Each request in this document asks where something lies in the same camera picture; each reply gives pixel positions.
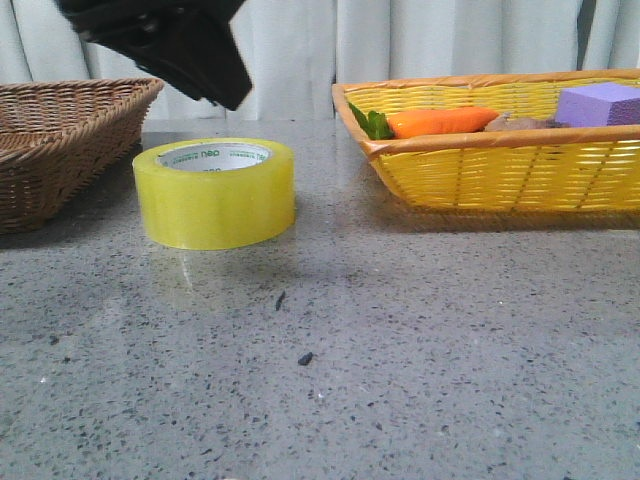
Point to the yellow woven basket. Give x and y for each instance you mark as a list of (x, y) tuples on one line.
[(544, 171)]

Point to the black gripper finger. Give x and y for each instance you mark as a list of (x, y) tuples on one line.
[(187, 43)]

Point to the white curtain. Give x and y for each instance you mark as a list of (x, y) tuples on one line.
[(295, 50)]

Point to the purple foam block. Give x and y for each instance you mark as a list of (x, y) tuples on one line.
[(598, 105)]

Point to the brown object in basket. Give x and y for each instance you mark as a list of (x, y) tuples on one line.
[(505, 122)]

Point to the brown wicker basket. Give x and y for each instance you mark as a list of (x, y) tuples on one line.
[(57, 137)]

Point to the yellow tape roll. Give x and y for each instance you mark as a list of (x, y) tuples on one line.
[(215, 193)]

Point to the orange toy carrot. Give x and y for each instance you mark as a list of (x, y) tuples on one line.
[(413, 123)]

